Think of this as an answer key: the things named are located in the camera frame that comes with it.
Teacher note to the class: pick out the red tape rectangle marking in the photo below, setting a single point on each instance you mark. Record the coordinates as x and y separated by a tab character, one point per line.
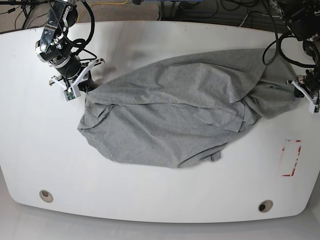
290	154

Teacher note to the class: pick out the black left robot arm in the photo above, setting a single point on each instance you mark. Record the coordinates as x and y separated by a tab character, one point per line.
302	18

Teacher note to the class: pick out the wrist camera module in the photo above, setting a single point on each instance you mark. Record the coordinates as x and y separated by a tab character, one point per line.
71	93
314	108

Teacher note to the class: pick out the black tripod stand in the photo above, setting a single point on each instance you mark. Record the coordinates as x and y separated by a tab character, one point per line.
15	14

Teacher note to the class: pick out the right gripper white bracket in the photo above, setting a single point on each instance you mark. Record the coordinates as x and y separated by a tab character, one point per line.
76	72

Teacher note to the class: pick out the table cable grommet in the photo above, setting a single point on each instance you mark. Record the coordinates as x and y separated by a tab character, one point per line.
46	196
265	206

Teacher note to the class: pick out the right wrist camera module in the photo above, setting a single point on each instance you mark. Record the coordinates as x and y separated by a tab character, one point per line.
71	93

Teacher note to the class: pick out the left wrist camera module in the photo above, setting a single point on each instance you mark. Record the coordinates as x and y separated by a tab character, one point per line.
314	108

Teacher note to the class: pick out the left table cable grommet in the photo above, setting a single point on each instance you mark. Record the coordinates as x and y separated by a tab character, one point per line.
46	196

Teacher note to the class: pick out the right table cable grommet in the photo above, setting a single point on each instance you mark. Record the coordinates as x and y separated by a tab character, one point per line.
265	206

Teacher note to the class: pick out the grey T-shirt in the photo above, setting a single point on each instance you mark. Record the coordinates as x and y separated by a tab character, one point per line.
182	111

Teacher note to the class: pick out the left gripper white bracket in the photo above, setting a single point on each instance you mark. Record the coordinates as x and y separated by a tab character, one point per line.
307	86

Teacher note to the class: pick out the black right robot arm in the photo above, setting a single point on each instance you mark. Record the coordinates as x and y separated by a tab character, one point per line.
69	57

